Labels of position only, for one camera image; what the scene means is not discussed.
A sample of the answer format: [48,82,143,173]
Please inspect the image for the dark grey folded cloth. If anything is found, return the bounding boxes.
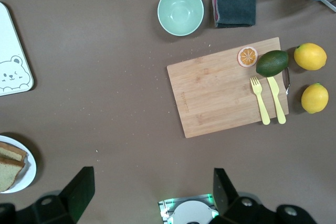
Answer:
[211,0,257,29]

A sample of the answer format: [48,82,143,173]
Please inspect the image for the pale green bowl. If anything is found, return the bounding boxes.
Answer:
[156,0,205,37]

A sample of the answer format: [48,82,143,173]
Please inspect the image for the white round plate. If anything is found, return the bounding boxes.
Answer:
[0,134,38,195]

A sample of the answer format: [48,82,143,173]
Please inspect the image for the yellow plastic fork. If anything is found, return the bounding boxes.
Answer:
[249,76,271,126]

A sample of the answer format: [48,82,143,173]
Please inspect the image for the dark green avocado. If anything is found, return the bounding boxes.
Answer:
[255,49,290,78]

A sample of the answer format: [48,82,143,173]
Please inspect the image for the cream tray with bear print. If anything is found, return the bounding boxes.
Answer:
[0,1,35,97]

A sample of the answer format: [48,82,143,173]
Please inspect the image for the yellow plastic knife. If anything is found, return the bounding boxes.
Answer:
[266,76,287,125]

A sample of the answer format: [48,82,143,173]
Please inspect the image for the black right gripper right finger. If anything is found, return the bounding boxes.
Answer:
[209,167,317,224]

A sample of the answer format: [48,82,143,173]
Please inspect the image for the orange slice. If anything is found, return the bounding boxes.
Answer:
[237,46,259,68]

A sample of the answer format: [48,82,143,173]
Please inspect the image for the yellow lemon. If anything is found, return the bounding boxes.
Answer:
[300,82,330,115]
[293,42,328,71]

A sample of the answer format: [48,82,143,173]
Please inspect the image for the bamboo cutting board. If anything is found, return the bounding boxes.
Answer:
[166,37,290,139]

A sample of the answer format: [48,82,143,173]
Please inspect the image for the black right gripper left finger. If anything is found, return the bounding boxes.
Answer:
[0,166,96,224]

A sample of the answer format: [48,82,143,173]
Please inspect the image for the plain bread slice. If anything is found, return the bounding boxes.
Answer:
[0,156,26,193]

